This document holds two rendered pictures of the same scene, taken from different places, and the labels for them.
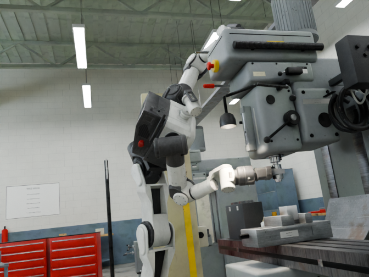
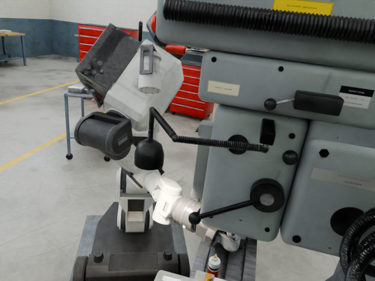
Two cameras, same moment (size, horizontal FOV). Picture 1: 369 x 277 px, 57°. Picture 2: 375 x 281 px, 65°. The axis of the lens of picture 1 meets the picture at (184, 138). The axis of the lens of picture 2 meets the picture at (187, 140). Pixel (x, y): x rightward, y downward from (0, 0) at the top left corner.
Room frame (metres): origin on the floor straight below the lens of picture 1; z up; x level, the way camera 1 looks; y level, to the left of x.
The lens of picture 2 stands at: (0.91, -0.57, 1.78)
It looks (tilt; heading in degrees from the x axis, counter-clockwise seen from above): 23 degrees down; 27
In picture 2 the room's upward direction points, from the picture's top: 7 degrees clockwise
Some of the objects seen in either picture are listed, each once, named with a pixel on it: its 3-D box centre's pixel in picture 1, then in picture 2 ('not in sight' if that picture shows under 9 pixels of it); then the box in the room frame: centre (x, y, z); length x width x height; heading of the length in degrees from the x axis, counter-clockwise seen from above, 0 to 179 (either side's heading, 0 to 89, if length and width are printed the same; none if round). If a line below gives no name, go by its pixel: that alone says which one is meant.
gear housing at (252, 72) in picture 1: (269, 81); (285, 79); (1.57, -0.45, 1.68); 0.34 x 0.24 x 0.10; 105
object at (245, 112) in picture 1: (248, 128); (203, 161); (1.53, -0.30, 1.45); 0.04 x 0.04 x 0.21; 15
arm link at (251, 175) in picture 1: (257, 175); (204, 222); (1.57, -0.31, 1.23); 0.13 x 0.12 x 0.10; 175
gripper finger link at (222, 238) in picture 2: (278, 171); (226, 242); (1.53, -0.40, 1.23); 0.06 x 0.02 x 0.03; 85
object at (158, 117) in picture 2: (241, 90); (163, 123); (1.38, -0.27, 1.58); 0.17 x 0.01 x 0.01; 51
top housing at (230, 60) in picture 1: (260, 56); (287, 11); (1.57, -0.42, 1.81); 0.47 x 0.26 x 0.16; 105
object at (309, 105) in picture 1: (305, 121); (331, 178); (1.61, -0.59, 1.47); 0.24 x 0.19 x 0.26; 15
